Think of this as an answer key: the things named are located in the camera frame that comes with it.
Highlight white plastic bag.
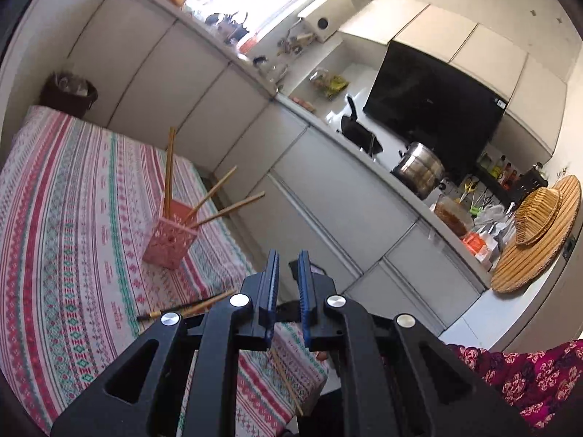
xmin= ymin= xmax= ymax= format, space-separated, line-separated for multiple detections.
xmin=474 ymin=204 xmax=517 ymax=256

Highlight person's red floral clothing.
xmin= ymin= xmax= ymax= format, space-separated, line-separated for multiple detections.
xmin=444 ymin=339 xmax=583 ymax=431

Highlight black wok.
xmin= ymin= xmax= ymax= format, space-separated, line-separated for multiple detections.
xmin=341 ymin=95 xmax=384 ymax=155

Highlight large round bamboo tray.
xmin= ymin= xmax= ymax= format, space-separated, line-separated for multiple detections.
xmin=489 ymin=175 xmax=583 ymax=294

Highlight pink plastic utensil holder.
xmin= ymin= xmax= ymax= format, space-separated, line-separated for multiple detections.
xmin=142 ymin=200 xmax=202 ymax=270

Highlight row of condiment bottles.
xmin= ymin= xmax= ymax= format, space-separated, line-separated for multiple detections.
xmin=478 ymin=152 xmax=524 ymax=192

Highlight white water heater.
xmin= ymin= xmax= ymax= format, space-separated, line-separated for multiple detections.
xmin=301 ymin=2 xmax=349 ymax=44

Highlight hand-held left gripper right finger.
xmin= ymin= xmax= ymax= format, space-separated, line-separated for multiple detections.
xmin=297 ymin=250 xmax=532 ymax=437

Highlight patterned striped tablecloth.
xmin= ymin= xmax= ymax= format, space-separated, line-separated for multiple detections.
xmin=0 ymin=106 xmax=329 ymax=435

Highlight stainless steel steamer pot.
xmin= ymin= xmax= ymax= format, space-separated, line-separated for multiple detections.
xmin=391 ymin=142 xmax=447 ymax=201

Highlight small woven bamboo tray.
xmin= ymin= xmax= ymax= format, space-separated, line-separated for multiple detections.
xmin=514 ymin=188 xmax=563 ymax=247

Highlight orange box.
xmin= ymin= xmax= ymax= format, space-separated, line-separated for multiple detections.
xmin=462 ymin=231 xmax=495 ymax=265

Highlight glass jar of red food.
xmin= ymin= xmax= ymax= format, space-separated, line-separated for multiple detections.
xmin=433 ymin=196 xmax=474 ymax=237

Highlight white upper cabinets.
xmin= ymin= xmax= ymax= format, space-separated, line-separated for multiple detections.
xmin=339 ymin=0 xmax=568 ymax=160

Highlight tan wooden chopstick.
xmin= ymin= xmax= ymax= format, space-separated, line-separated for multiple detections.
xmin=184 ymin=166 xmax=238 ymax=223
xmin=164 ymin=127 xmax=174 ymax=218
xmin=168 ymin=128 xmax=177 ymax=212
xmin=191 ymin=192 xmax=266 ymax=229
xmin=180 ymin=290 xmax=236 ymax=318
xmin=271 ymin=350 xmax=304 ymax=416

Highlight yellow green snack bag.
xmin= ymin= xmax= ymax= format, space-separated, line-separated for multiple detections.
xmin=310 ymin=68 xmax=349 ymax=101

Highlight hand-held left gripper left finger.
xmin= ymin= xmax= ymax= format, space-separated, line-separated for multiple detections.
xmin=50 ymin=249 xmax=280 ymax=437

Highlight black trash bin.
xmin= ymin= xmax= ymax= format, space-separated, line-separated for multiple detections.
xmin=40 ymin=70 xmax=98 ymax=119

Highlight chopsticks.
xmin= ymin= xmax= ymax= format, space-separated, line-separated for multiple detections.
xmin=137 ymin=298 xmax=224 ymax=322

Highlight white kitchen base cabinets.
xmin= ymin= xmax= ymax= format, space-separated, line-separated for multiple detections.
xmin=68 ymin=0 xmax=488 ymax=335

